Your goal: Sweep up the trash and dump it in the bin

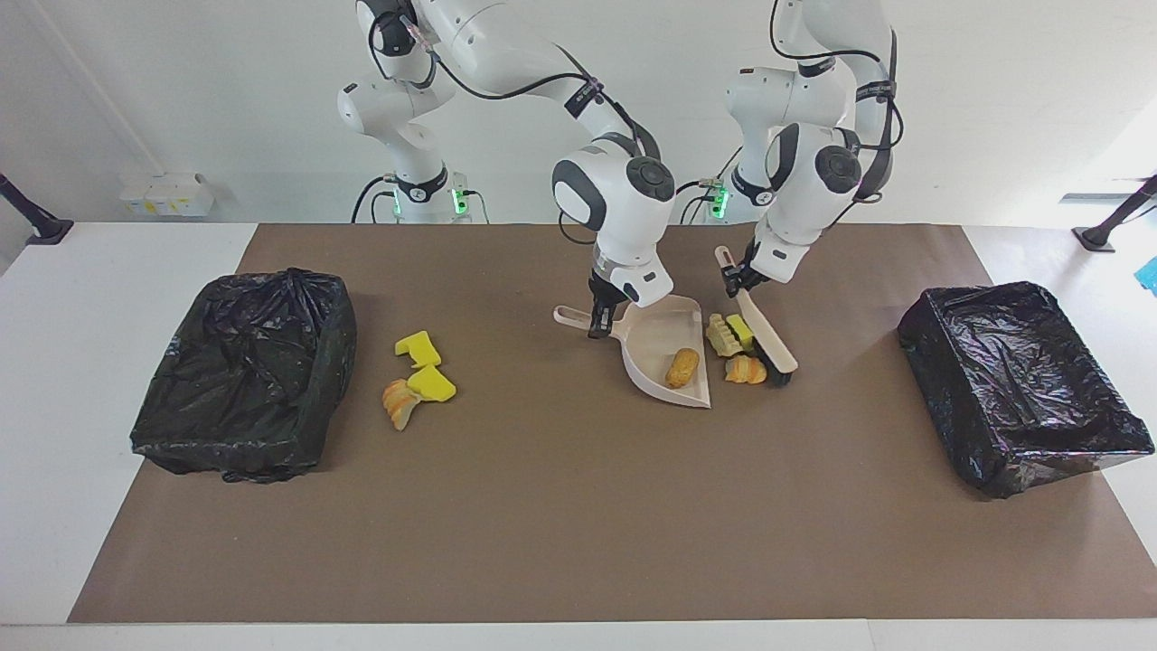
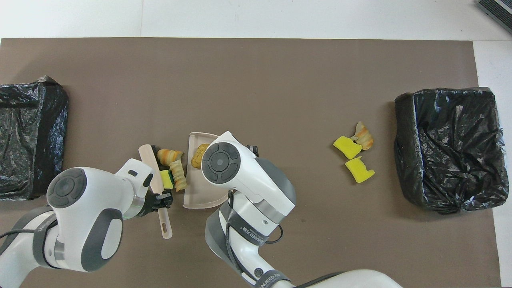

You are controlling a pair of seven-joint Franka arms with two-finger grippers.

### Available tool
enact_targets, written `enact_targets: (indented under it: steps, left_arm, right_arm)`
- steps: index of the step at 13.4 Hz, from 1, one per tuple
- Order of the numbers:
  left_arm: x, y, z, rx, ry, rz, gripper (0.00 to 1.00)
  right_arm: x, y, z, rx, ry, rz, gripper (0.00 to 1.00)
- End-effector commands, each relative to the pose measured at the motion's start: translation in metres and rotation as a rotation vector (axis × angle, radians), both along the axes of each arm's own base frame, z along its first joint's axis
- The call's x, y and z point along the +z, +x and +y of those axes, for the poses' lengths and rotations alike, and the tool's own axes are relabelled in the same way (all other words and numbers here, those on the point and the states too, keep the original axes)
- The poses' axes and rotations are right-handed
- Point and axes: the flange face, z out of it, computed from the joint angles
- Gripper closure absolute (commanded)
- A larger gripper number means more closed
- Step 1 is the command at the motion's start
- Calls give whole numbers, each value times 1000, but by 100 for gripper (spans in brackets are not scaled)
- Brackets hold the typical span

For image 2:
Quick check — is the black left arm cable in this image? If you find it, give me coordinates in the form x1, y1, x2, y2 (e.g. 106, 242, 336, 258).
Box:
0, 227, 40, 256

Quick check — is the yellow sponge piece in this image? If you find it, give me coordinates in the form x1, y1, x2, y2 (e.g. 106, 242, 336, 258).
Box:
345, 156, 376, 184
333, 136, 363, 160

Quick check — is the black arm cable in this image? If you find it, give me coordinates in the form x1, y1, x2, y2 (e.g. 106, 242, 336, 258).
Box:
0, 227, 40, 256
225, 190, 344, 288

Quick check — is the striped orange croissant piece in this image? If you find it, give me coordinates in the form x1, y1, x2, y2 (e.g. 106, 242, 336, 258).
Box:
157, 149, 184, 166

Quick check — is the dark ribbed box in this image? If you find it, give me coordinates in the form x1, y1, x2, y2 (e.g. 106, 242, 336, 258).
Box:
476, 0, 512, 34

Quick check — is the bin with black bag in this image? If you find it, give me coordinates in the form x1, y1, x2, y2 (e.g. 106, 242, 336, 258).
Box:
0, 76, 69, 201
394, 87, 510, 214

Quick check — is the beige plastic dustpan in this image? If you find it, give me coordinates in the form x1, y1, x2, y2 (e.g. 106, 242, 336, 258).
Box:
183, 132, 228, 210

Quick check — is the brown table mat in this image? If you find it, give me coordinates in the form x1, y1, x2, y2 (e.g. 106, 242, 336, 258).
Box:
0, 38, 502, 288

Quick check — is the brown oval bun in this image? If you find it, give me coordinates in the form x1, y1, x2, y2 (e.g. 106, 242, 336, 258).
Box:
191, 143, 210, 168

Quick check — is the pale bread chunk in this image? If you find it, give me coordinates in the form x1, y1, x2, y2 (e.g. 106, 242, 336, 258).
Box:
170, 159, 188, 192

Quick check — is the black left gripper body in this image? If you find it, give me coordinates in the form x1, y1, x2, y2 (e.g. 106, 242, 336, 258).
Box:
136, 194, 162, 218

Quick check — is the pale orange croissant piece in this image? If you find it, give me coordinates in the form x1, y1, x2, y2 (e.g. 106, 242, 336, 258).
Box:
351, 121, 374, 151

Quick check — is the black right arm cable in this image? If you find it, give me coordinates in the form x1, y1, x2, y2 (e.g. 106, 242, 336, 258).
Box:
225, 190, 344, 288

